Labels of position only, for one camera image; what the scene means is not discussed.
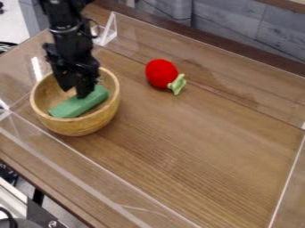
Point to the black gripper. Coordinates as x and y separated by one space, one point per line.
70 58

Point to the green rectangular block stick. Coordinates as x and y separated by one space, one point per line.
74 107

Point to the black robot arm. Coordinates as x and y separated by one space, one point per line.
64 14

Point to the brown wooden bowl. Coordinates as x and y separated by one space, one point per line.
46 96

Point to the red plush strawberry toy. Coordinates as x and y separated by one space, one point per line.
163 76

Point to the black equipment bottom left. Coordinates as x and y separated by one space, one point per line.
27 216

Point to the clear acrylic corner bracket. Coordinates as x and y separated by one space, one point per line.
105 33

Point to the clear acrylic front wall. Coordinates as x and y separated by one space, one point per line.
95 194

